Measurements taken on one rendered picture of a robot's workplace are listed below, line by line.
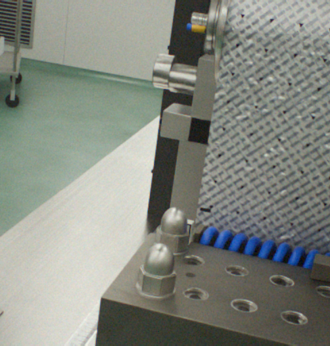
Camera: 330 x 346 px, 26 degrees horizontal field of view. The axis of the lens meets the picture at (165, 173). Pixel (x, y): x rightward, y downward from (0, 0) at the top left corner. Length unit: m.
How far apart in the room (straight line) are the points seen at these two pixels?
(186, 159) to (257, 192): 0.13
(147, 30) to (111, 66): 0.48
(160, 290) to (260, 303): 0.09
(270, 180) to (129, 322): 0.23
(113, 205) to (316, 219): 0.50
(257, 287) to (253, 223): 0.11
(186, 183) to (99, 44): 5.88
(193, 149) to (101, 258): 0.23
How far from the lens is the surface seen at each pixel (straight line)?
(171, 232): 0.72
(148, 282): 0.64
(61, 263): 0.98
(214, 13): 0.77
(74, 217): 1.13
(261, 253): 0.76
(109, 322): 0.64
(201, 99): 0.83
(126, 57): 6.66
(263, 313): 0.65
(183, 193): 0.88
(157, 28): 6.55
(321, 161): 0.76
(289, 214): 0.78
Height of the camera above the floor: 1.33
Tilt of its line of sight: 18 degrees down
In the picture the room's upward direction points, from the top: 8 degrees clockwise
